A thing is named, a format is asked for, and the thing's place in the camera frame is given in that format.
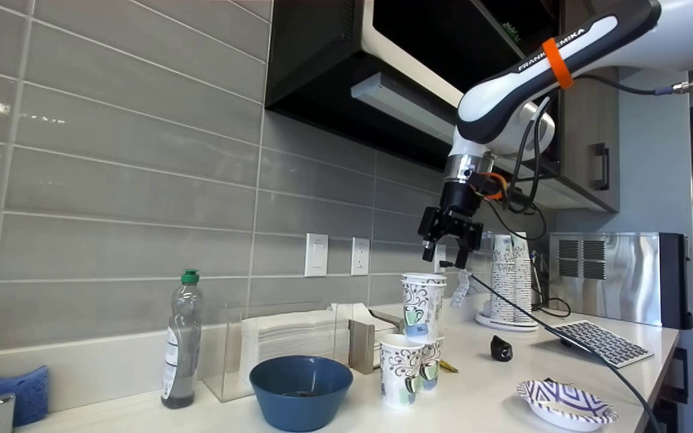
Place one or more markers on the white round cup stand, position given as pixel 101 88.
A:
pixel 506 325

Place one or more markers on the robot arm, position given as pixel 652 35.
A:
pixel 611 36

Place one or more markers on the stack of white napkins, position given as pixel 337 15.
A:
pixel 289 340

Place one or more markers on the brown packet holder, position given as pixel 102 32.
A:
pixel 361 349

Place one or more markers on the blue sponge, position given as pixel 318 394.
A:
pixel 3 394

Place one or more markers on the small black object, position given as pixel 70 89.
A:
pixel 501 349

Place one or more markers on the white keyboard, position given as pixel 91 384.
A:
pixel 602 343

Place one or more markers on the white wall socket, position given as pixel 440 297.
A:
pixel 360 256
pixel 440 255

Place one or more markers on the yellow packet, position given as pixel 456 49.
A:
pixel 449 366

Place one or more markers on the stainless steel appliance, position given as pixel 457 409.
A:
pixel 617 279

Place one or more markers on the dark wall cabinet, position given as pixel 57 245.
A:
pixel 316 54

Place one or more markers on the purple patterned paper plate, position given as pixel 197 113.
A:
pixel 566 404

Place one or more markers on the white paper tag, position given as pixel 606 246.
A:
pixel 461 290

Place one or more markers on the clear acrylic napkin holder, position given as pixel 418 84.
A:
pixel 226 361

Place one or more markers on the stack of paper cups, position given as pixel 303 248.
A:
pixel 510 282

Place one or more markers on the green plant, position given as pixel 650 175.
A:
pixel 511 31

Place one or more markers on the patterned paper cup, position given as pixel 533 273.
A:
pixel 432 364
pixel 400 373
pixel 423 277
pixel 421 313

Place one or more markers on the white wall switch plate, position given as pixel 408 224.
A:
pixel 316 255

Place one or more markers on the blue bowl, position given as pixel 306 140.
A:
pixel 301 391

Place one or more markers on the under cabinet light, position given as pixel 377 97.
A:
pixel 400 105

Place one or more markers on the clear dish soap bottle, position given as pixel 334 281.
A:
pixel 181 349

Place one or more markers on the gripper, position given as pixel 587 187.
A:
pixel 459 204

